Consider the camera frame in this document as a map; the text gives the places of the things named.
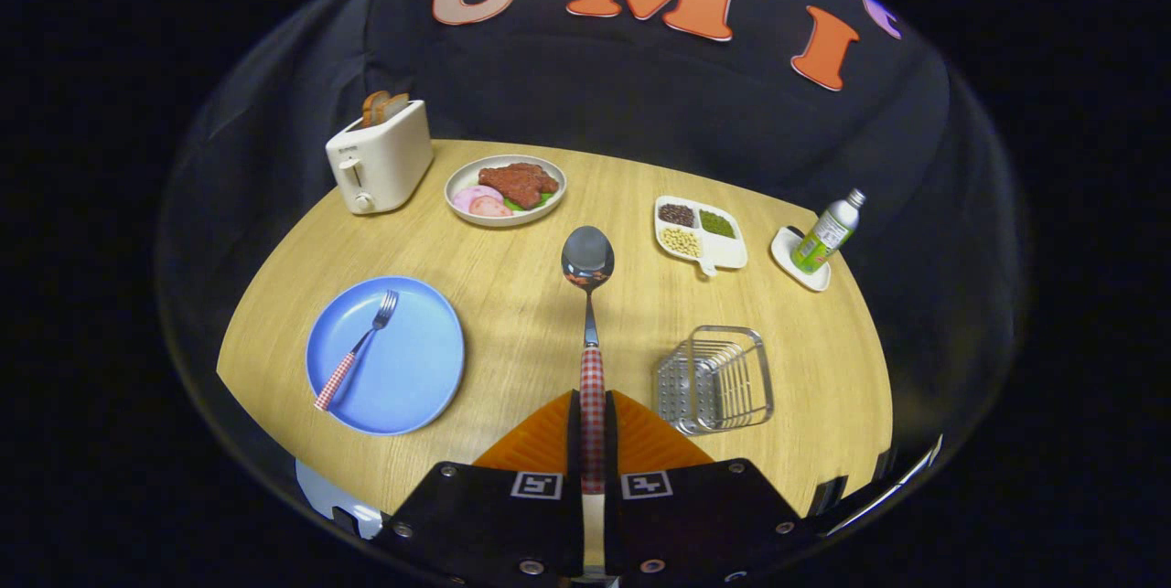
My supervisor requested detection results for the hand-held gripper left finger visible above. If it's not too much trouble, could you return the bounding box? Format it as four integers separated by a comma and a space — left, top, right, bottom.
380, 390, 584, 583

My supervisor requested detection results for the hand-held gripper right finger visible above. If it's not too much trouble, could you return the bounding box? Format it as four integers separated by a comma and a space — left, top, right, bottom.
604, 390, 806, 583

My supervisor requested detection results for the fork with red checked handle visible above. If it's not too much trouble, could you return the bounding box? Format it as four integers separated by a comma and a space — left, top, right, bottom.
314, 290, 400, 412

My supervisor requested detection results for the spoon with red checked handle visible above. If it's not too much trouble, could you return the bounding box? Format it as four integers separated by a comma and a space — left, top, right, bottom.
561, 225, 616, 495

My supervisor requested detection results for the blue round plate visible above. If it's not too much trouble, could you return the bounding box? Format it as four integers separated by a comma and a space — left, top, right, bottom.
306, 275, 466, 436

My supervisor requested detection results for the white divided dish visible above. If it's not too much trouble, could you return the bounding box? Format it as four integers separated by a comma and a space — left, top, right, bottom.
654, 196, 749, 278

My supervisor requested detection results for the small white saucer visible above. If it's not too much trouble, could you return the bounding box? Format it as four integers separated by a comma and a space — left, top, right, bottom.
770, 225, 832, 293

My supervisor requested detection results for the green labelled bottle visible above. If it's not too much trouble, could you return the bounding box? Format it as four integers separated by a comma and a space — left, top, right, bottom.
791, 188, 866, 275

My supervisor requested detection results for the brown meat steak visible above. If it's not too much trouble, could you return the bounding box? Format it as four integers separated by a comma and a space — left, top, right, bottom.
478, 163, 560, 210

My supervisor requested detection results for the white oval plate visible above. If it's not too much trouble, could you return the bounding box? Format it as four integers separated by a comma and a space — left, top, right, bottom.
445, 155, 567, 228

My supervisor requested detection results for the white toaster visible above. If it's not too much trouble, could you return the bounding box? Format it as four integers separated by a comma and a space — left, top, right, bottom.
326, 100, 435, 216

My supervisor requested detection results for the metal wire cutlery rack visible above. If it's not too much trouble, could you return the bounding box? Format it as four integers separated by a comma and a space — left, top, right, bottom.
655, 325, 775, 436

